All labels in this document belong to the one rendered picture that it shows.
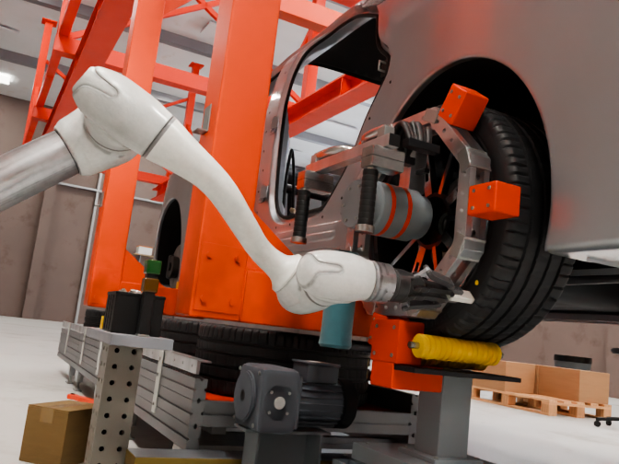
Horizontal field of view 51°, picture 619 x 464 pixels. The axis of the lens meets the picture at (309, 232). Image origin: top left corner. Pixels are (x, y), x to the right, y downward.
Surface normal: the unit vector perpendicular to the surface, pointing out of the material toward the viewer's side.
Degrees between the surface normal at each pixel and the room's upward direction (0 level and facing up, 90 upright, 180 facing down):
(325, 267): 77
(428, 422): 90
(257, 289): 90
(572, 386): 90
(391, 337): 90
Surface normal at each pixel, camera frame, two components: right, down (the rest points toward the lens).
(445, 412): 0.46, -0.08
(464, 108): 0.31, 0.49
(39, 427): -0.28, -0.18
